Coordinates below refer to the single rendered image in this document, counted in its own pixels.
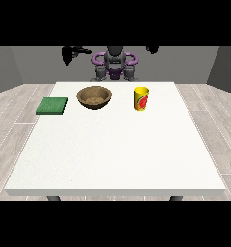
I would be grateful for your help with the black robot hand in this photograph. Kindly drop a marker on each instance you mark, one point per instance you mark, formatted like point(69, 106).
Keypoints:
point(152, 49)
point(69, 53)

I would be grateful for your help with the brown wooden bowl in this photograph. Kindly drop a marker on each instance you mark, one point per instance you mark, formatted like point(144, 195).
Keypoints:
point(94, 97)

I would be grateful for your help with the yellow cup with melon print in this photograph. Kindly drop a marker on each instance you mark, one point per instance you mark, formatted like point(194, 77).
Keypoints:
point(141, 99)

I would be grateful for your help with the green square pad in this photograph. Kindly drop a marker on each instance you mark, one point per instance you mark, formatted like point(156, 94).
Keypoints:
point(51, 105)

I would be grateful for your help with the grey robot trunk purple rings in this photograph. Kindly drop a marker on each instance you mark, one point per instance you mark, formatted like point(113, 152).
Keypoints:
point(114, 66)

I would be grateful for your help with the dark table leg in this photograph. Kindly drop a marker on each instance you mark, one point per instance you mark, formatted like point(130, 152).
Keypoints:
point(53, 198)
point(176, 198)

